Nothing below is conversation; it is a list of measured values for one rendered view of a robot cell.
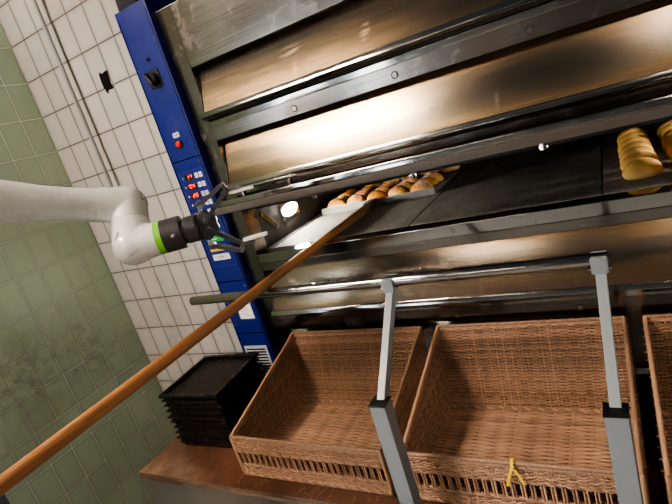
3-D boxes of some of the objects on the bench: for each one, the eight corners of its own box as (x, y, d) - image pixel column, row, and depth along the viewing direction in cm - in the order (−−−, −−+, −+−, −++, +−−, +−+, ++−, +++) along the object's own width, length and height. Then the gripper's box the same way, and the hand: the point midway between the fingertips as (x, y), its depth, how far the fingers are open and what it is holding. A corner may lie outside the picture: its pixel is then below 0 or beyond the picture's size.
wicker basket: (311, 389, 204) (291, 330, 197) (443, 393, 175) (424, 323, 168) (240, 476, 164) (211, 405, 157) (396, 499, 135) (369, 414, 128)
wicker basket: (453, 393, 173) (434, 322, 166) (641, 397, 144) (628, 312, 137) (409, 501, 133) (382, 414, 126) (657, 536, 104) (641, 427, 97)
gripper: (172, 186, 138) (247, 166, 140) (200, 270, 143) (272, 249, 145) (167, 187, 131) (247, 166, 133) (197, 276, 136) (273, 254, 138)
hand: (256, 211), depth 139 cm, fingers open, 13 cm apart
